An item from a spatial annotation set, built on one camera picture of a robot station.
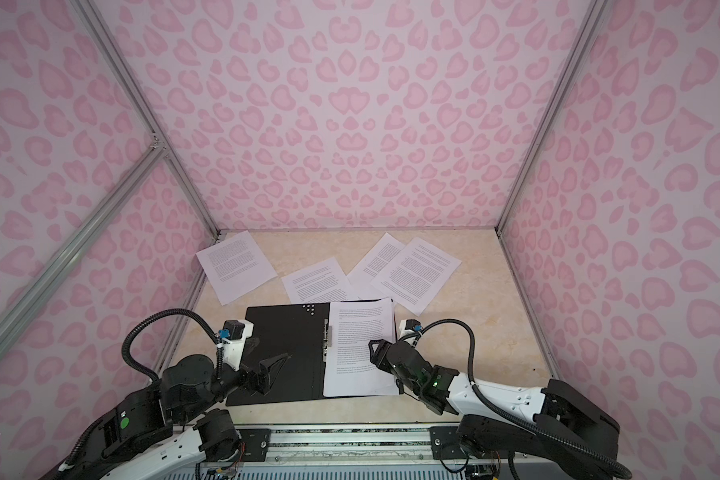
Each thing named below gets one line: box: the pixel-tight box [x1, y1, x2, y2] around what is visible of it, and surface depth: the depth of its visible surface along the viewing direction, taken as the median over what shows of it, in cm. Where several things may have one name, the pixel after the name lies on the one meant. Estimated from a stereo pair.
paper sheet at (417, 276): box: [370, 237, 462, 317], surface depth 109 cm
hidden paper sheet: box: [346, 232, 405, 300], surface depth 112 cm
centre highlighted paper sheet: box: [281, 256, 359, 304], surface depth 106 cm
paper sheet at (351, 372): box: [323, 348, 399, 397], surface depth 85 cm
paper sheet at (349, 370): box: [323, 298, 399, 397], surface depth 92 cm
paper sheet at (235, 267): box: [196, 230, 278, 306], surface depth 112 cm
